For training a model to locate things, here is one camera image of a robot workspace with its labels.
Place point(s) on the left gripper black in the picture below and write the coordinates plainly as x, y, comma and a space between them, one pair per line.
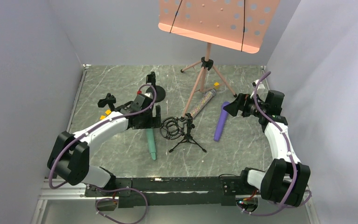
154, 119

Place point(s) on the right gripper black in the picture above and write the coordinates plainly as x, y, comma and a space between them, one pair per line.
241, 105

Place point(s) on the mint green toy microphone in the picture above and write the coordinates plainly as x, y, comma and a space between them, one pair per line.
151, 143

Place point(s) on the black tripod shock-mount stand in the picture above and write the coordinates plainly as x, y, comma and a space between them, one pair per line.
173, 127

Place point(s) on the glittery rhinestone microphone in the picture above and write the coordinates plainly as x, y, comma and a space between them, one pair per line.
208, 95

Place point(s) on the black round-base mic stand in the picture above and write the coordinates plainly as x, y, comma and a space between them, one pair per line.
160, 92
109, 101

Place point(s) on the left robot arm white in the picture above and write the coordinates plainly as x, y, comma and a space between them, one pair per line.
70, 156

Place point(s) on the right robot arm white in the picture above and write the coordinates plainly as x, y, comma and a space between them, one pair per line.
287, 178

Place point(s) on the pink music stand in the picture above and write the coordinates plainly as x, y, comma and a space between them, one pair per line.
236, 24

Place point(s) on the purple toy microphone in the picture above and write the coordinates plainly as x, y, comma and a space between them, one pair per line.
221, 122

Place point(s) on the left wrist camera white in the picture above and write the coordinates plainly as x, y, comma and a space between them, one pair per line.
146, 94

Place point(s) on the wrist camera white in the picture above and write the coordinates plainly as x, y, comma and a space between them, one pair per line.
258, 85
146, 94

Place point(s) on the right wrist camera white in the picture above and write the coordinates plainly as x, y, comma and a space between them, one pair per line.
258, 85

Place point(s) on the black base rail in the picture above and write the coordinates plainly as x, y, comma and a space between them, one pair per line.
224, 190

